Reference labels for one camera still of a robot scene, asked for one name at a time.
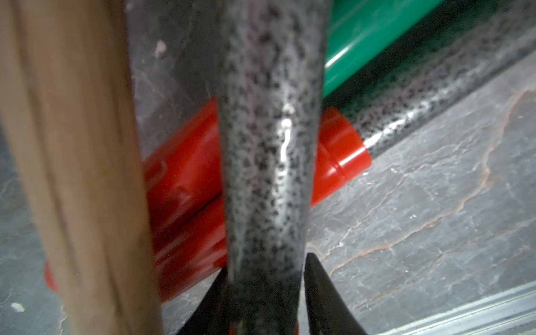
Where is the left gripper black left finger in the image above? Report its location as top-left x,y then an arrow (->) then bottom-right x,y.
177,267 -> 230,335

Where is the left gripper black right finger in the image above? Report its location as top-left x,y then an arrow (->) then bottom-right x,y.
304,253 -> 367,335

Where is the green handled small hoe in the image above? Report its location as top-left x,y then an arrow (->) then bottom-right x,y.
142,0 -> 445,235

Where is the wooden handled small hoe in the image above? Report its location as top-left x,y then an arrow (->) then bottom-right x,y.
1,1 -> 162,334

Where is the translucent green storage box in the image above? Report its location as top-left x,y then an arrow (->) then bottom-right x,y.
387,281 -> 535,334

